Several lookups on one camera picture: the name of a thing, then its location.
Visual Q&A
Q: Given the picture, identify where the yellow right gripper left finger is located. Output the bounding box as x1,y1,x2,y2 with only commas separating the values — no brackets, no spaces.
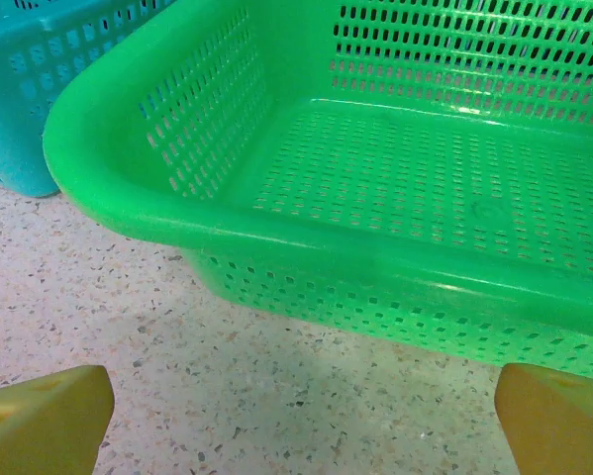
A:
0,364,115,475

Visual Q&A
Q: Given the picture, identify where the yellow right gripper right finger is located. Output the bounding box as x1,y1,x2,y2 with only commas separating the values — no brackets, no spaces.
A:
495,362,593,475

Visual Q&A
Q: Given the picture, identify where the green plastic basket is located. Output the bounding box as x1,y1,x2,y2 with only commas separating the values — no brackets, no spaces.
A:
42,0,593,385

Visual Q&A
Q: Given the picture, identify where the teal plastic basket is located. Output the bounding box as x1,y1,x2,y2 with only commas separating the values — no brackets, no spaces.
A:
0,0,176,198

